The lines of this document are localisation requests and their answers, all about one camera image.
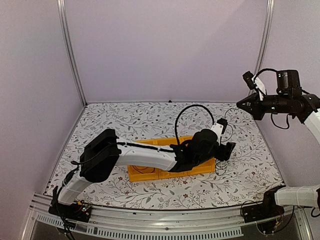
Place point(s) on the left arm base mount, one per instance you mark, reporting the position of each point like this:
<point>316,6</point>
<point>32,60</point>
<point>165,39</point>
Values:
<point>78,211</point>

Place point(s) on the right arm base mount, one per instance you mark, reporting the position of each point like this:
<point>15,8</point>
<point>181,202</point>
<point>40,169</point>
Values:
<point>260,211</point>

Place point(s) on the right aluminium frame post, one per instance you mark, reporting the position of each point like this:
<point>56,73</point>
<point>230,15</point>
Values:
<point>267,25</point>

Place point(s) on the left yellow plastic bin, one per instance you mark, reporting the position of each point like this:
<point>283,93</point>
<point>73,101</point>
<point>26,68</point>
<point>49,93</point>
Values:
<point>142,173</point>

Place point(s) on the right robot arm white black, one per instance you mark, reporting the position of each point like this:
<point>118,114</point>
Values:
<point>292,100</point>

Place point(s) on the aluminium frame post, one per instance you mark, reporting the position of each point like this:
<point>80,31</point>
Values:
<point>61,6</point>
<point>267,25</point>

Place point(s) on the yellow plastic bin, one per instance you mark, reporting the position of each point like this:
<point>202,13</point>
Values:
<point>142,173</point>
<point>166,174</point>
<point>204,168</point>

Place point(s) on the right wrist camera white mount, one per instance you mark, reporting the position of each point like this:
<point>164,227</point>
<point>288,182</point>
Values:
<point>254,83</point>

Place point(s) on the middle yellow plastic bin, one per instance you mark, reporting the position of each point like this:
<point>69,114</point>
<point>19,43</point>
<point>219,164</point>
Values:
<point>166,174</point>

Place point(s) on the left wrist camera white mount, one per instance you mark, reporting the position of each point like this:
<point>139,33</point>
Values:
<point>219,128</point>

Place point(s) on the left aluminium frame post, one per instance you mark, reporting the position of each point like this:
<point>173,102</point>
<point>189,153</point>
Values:
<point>61,6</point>

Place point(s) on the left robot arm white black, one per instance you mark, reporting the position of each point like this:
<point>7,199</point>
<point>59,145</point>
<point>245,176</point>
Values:
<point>107,150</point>

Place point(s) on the front aluminium rail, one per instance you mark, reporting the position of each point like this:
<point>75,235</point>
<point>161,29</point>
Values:
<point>110,223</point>

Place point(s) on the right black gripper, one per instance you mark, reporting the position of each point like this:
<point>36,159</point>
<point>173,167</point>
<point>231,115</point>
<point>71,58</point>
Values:
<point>256,110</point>

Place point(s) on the floral patterned table mat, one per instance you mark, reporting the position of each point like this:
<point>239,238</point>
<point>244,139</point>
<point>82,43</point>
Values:
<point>250,171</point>

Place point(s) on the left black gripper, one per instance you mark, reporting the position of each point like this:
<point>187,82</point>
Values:
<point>226,151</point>

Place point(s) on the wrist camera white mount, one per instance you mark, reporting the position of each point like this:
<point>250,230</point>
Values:
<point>219,128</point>
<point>254,83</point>

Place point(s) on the right yellow plastic bin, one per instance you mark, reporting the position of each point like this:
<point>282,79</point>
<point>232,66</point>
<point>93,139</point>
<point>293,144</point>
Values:
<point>204,168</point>

